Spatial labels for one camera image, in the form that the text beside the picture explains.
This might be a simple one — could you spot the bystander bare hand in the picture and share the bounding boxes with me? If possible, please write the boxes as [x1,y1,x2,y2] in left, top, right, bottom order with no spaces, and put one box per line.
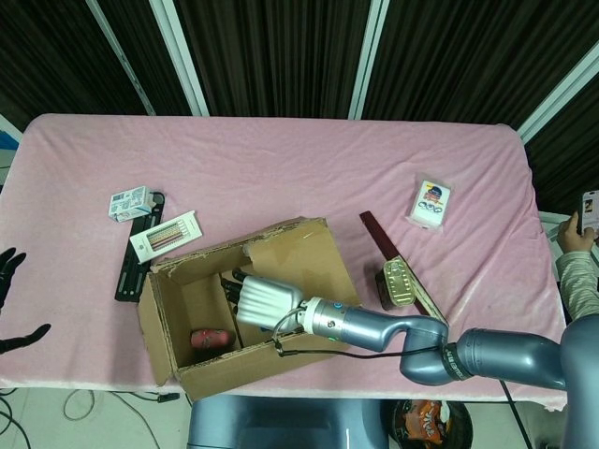
[556,210,594,256]

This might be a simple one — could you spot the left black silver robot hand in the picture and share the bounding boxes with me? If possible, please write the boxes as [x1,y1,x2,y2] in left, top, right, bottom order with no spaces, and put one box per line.
[0,247,51,355]

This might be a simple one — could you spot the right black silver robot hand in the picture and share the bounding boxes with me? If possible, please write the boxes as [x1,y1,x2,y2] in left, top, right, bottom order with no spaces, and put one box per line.
[219,268,305,331]

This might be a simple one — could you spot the brown cardboard shipping box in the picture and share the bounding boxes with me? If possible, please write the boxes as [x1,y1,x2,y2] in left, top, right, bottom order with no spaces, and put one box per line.
[136,215,364,402]

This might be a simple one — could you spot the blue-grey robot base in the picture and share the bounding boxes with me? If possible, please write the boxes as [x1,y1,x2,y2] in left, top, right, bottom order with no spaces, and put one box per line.
[186,393,389,449]

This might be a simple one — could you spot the bystander striped sleeve forearm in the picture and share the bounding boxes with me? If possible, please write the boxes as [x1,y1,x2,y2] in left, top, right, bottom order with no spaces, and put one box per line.
[559,250,599,324]

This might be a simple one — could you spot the white packet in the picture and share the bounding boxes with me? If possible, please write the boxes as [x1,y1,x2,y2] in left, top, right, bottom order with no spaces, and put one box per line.
[129,210,202,265]

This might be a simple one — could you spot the long dark red box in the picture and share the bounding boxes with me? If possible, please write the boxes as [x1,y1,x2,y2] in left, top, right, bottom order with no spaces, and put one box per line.
[358,210,450,336]

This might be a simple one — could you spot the white blue equipment box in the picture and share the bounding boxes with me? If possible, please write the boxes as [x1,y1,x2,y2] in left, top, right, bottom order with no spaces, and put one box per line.
[0,114,22,188]

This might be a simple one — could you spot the white metal rack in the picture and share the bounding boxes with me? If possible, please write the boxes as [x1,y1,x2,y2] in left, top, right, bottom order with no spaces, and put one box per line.
[537,210,562,282]

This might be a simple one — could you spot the white smartphone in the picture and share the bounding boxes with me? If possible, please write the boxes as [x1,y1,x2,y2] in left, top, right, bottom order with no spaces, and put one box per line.
[581,190,599,235]

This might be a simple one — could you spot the pink sausage toy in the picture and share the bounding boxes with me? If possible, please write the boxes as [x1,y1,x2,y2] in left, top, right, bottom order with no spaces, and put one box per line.
[190,328,234,350]

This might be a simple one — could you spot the gold rectangular tin can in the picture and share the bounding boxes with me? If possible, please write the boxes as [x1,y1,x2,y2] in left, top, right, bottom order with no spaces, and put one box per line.
[373,255,417,311]

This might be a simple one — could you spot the small white blue-print carton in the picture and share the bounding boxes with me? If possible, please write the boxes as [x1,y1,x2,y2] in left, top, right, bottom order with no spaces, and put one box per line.
[108,184,158,223]

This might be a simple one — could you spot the pink tablecloth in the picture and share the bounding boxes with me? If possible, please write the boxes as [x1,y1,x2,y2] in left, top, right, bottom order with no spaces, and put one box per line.
[0,113,581,413]

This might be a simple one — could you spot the black slotted metal plate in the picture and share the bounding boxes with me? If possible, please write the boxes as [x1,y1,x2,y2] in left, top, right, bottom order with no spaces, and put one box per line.
[114,189,167,304]

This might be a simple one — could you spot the white cartoon-print card pack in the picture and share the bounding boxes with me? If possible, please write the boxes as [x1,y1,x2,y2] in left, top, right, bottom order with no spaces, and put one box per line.
[404,174,456,234]

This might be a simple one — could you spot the orange snack bag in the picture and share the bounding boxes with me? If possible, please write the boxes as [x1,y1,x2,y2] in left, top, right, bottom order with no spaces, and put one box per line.
[402,399,453,443]

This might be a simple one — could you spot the black round bin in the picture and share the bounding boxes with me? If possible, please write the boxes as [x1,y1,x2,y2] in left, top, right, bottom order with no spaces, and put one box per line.
[390,398,474,449]

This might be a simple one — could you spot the black right hand cable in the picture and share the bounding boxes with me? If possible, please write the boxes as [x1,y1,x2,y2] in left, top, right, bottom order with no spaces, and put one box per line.
[270,308,534,449]

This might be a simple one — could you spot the slanted white frame post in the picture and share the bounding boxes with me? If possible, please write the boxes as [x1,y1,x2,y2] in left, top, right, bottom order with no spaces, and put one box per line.
[517,46,599,141]

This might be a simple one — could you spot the black floor cable with plug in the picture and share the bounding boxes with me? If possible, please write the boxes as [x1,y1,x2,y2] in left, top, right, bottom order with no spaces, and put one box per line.
[111,391,182,404]

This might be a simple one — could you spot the grey floor cable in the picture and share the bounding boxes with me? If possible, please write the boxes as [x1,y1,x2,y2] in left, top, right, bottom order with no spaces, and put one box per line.
[63,388,97,420]

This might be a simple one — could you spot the thin white frame post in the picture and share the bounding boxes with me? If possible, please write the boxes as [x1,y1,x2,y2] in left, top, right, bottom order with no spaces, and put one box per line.
[86,0,155,116]

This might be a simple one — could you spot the wide white frame post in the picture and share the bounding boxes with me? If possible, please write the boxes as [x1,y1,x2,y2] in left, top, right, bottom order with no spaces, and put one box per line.
[348,0,389,121]
[149,0,210,117]

